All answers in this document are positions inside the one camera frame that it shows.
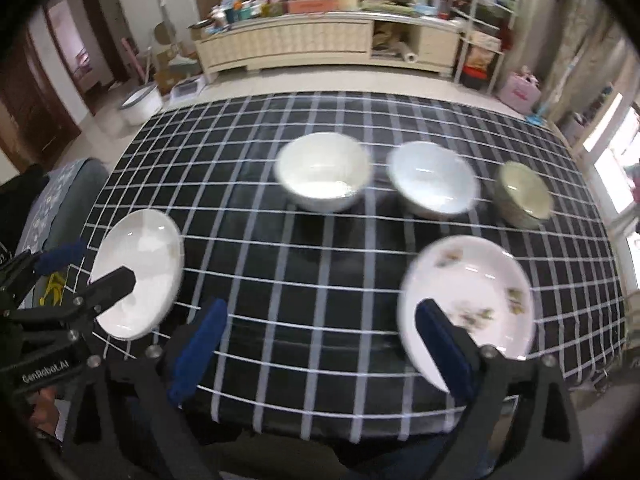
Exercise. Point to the white bucket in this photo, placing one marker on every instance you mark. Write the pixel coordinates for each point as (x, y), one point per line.
(141, 104)

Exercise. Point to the beige patterned curtain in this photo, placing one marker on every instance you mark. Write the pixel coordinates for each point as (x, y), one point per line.
(585, 70)

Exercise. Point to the dark wooden door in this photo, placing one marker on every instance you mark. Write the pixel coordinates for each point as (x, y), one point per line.
(35, 105)

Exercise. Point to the pink box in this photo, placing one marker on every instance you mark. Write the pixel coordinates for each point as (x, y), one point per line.
(311, 5)

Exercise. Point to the white paper roll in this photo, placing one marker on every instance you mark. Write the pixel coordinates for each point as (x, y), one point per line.
(406, 54)

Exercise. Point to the plain white plate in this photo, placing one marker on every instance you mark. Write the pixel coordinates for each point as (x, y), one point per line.
(142, 265)

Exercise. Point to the cyan mop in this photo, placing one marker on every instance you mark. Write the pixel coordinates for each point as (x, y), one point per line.
(536, 117)

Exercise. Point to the green bowl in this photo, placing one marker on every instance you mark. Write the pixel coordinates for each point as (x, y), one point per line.
(522, 190)

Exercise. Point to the white stick vacuum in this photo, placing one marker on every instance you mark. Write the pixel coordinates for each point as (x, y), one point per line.
(161, 35)

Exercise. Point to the bluish white bowl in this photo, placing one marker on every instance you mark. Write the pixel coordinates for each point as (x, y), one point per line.
(430, 175)

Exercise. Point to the white dustpan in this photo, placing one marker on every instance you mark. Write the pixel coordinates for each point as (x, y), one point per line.
(187, 89)

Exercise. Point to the person's left hand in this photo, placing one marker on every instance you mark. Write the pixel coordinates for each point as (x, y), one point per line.
(44, 412)

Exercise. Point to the cream tv cabinet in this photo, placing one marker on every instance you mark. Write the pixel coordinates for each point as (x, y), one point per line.
(300, 42)

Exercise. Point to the large white bowl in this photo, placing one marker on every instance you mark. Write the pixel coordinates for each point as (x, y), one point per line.
(320, 167)

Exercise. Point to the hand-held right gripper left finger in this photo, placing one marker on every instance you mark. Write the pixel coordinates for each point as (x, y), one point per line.
(200, 347)

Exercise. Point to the pink bag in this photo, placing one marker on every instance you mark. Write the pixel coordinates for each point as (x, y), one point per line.
(521, 94)

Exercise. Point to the black white checkered tablecloth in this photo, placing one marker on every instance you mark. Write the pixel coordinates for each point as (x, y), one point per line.
(320, 280)

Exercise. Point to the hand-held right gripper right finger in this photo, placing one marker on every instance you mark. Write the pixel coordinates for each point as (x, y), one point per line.
(447, 352)

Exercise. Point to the white metal shelf rack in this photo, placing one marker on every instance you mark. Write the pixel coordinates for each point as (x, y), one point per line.
(482, 35)

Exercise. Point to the floral white plate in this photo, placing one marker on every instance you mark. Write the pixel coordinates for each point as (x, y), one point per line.
(480, 280)

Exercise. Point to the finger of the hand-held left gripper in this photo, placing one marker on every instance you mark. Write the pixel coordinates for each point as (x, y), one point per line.
(112, 285)
(62, 259)

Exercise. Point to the black clothing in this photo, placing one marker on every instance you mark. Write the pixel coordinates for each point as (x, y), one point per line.
(20, 200)

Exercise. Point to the round brown wall decor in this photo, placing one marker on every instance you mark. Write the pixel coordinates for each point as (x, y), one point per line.
(163, 33)

